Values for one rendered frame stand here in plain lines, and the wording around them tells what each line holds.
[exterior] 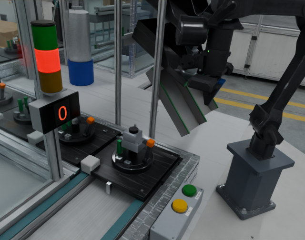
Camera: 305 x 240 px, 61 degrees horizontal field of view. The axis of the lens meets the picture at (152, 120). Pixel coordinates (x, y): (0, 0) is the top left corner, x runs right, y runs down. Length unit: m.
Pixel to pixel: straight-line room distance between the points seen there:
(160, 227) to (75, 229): 0.23
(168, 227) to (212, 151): 0.54
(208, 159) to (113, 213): 0.49
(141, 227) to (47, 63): 0.46
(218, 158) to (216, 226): 0.35
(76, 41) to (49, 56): 1.02
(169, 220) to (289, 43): 4.22
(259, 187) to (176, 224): 0.29
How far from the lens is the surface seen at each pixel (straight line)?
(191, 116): 1.07
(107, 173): 0.84
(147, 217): 0.74
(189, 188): 0.81
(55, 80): 0.65
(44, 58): 0.63
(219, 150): 1.19
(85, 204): 0.83
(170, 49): 1.06
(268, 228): 0.94
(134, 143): 0.81
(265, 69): 4.81
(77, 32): 1.63
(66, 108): 0.69
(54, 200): 0.81
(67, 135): 0.96
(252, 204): 0.91
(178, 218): 0.74
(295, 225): 0.99
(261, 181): 0.85
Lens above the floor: 1.53
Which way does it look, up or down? 30 degrees down
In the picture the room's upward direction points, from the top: 5 degrees clockwise
